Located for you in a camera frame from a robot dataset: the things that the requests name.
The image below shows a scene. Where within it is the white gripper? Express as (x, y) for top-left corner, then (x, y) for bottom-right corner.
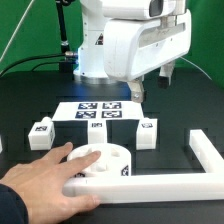
(103, 10), (191, 103)

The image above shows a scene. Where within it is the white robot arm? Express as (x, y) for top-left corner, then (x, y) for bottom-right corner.
(74, 0), (191, 103)

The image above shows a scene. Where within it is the dark blue sleeve forearm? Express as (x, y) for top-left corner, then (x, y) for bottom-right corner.
(0, 184), (29, 224)

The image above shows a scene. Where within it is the bare human hand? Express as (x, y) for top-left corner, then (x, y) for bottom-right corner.
(0, 142), (100, 224)

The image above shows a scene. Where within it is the white marker sheet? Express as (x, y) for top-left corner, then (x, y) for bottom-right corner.
(52, 101), (144, 121)

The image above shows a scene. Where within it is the white L-shaped fence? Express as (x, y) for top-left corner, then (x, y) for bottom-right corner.
(63, 129), (224, 204)

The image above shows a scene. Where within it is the thin white rod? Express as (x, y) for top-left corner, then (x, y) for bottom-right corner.
(0, 0), (36, 63)

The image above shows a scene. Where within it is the white part left edge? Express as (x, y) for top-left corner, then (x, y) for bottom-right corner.
(0, 136), (3, 154)

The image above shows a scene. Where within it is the thin white cable right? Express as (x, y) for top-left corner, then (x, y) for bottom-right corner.
(180, 56), (213, 81)

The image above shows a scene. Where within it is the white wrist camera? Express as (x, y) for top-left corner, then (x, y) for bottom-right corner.
(102, 0), (186, 20)

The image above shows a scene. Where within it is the black cable lower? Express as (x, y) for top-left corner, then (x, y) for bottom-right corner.
(31, 59), (78, 72)

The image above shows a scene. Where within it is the black cable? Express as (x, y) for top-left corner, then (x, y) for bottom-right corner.
(31, 59), (78, 72)
(0, 51), (78, 75)

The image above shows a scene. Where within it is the black vertical hose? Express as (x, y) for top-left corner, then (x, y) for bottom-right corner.
(54, 0), (71, 54)

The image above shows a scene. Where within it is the black cable upper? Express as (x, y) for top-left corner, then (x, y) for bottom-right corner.
(0, 51), (78, 75)

